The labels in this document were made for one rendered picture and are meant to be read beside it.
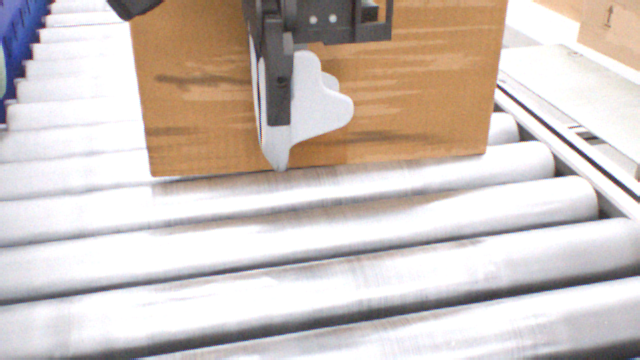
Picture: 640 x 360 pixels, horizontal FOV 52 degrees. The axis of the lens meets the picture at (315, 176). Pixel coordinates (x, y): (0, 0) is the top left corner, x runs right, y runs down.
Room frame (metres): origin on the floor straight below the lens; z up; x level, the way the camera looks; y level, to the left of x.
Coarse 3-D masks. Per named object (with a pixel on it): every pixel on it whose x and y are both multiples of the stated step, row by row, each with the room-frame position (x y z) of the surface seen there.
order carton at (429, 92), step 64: (192, 0) 0.47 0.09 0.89; (384, 0) 0.49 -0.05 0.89; (448, 0) 0.50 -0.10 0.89; (192, 64) 0.47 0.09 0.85; (384, 64) 0.49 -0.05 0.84; (448, 64) 0.50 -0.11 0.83; (192, 128) 0.47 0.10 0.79; (256, 128) 0.48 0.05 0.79; (384, 128) 0.49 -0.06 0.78; (448, 128) 0.50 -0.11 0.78
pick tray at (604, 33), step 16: (592, 0) 0.79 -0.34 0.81; (608, 0) 0.77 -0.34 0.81; (624, 0) 0.75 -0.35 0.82; (592, 16) 0.79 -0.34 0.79; (608, 16) 0.76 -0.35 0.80; (624, 16) 0.74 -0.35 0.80; (592, 32) 0.78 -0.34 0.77; (608, 32) 0.76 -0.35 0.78; (624, 32) 0.74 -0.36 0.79; (592, 48) 0.78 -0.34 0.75; (608, 48) 0.75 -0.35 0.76; (624, 48) 0.73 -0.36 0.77
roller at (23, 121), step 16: (112, 96) 0.64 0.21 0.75; (128, 96) 0.63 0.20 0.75; (16, 112) 0.60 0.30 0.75; (32, 112) 0.60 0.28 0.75; (48, 112) 0.60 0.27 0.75; (64, 112) 0.60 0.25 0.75; (80, 112) 0.61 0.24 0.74; (96, 112) 0.61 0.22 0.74; (112, 112) 0.61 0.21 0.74; (128, 112) 0.61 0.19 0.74; (0, 128) 0.60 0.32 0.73; (16, 128) 0.59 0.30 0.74; (32, 128) 0.59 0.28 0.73
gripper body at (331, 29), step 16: (256, 0) 0.36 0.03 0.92; (288, 0) 0.37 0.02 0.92; (304, 0) 0.38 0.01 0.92; (320, 0) 0.38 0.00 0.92; (336, 0) 0.38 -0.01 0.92; (352, 0) 0.39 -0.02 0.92; (368, 0) 0.40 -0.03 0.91; (256, 16) 0.36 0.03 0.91; (288, 16) 0.36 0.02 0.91; (304, 16) 0.38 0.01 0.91; (320, 16) 0.38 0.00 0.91; (336, 16) 0.38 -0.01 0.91; (352, 16) 0.39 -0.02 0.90; (368, 16) 0.39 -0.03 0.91; (256, 32) 0.36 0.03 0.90; (304, 32) 0.38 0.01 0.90; (320, 32) 0.38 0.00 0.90; (336, 32) 0.38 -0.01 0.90; (352, 32) 0.38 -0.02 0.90; (368, 32) 0.38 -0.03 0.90; (384, 32) 0.38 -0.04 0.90
